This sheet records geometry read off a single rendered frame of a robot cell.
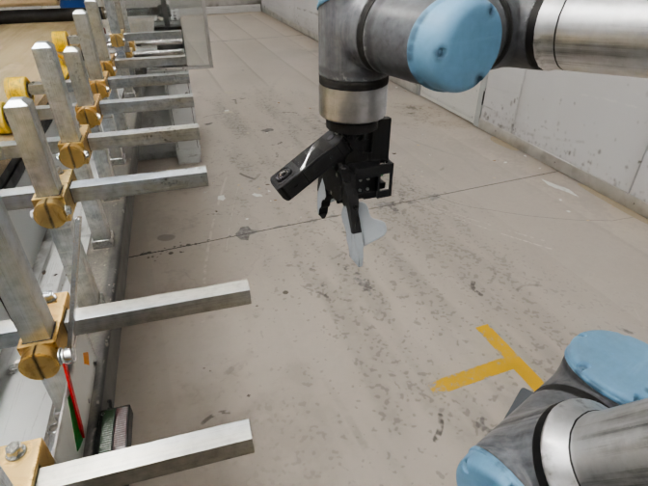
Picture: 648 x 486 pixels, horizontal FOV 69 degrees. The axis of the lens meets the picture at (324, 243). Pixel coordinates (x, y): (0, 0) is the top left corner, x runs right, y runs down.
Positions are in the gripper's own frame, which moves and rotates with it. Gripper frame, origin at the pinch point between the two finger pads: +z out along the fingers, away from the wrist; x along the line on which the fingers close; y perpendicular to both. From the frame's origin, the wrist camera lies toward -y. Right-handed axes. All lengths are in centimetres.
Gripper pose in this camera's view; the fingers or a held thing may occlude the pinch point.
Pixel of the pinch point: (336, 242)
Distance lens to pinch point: 74.6
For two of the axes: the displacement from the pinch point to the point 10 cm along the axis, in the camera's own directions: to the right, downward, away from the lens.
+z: 0.0, 8.3, 5.6
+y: 9.3, -2.0, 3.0
